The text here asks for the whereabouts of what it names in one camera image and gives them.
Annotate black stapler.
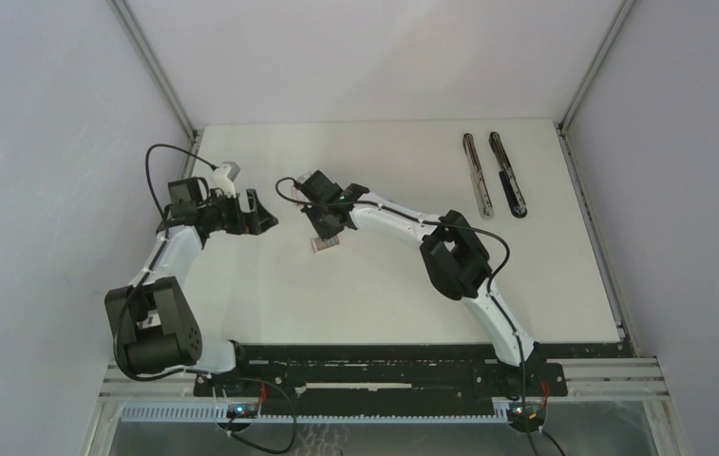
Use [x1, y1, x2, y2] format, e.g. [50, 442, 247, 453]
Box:
[488, 131, 528, 219]

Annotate white cable duct strip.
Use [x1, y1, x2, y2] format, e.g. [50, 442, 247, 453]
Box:
[120, 403, 510, 424]

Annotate right controller board with wires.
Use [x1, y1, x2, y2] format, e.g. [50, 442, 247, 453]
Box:
[507, 381, 566, 456]

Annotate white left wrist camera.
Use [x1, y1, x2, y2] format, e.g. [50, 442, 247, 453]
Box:
[209, 161, 240, 198]

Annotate left controller board with wires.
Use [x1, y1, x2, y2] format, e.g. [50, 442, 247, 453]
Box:
[213, 377, 300, 456]

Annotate silver black staple remover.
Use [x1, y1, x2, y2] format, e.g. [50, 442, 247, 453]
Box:
[462, 133, 494, 220]

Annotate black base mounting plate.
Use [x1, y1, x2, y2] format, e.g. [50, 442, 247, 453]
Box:
[193, 343, 569, 415]

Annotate staple box tray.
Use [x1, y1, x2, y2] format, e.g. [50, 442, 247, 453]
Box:
[311, 237, 341, 255]

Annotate controller board with wires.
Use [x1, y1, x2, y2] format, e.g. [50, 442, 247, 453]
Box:
[213, 377, 300, 456]
[507, 381, 566, 456]

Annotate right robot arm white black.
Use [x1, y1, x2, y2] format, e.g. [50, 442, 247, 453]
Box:
[293, 171, 546, 395]

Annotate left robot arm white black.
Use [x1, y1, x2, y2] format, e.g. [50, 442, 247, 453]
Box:
[104, 178, 278, 396]

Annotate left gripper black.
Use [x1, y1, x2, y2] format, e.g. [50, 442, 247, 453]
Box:
[199, 189, 277, 237]

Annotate red white staple box sleeve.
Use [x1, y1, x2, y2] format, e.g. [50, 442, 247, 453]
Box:
[291, 186, 308, 206]

